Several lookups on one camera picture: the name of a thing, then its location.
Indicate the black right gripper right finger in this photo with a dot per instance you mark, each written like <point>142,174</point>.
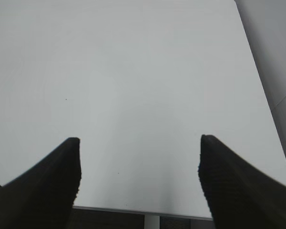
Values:
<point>239,195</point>

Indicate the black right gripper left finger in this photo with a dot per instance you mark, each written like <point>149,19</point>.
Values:
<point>43,196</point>

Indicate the white table leg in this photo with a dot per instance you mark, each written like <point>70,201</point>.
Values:
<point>151,222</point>

